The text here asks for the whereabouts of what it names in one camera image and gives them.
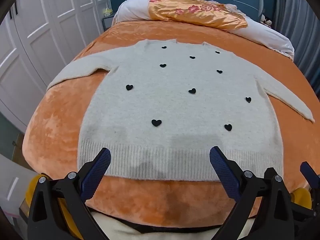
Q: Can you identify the cream bed sheet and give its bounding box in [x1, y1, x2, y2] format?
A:
[90, 211, 225, 240]

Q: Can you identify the person's yellow clothing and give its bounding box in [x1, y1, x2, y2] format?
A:
[24, 174, 313, 240]

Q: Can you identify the white sweater with black hearts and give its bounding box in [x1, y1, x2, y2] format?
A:
[47, 39, 315, 182]

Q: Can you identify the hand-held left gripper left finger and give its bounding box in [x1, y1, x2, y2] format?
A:
[27, 147, 112, 240]

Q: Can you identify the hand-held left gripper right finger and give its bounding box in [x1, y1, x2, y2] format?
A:
[209, 146, 298, 240]

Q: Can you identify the orange floral satin pillow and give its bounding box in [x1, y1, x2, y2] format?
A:
[148, 0, 248, 32]

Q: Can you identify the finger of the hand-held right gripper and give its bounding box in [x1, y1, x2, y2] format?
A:
[299, 161, 320, 189]

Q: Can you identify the white low cabinet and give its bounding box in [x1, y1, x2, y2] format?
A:
[0, 152, 38, 220]

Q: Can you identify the grey nightstand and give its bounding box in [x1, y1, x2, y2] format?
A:
[102, 16, 115, 33]

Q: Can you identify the blue-grey curtain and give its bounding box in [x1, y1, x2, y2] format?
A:
[272, 0, 320, 93]

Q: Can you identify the white panelled wardrobe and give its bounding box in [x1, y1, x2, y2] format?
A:
[0, 0, 113, 130]

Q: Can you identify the small plush toy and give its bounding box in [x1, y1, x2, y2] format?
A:
[260, 14, 273, 28]

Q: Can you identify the orange plush blanket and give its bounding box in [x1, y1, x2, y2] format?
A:
[22, 21, 320, 227]

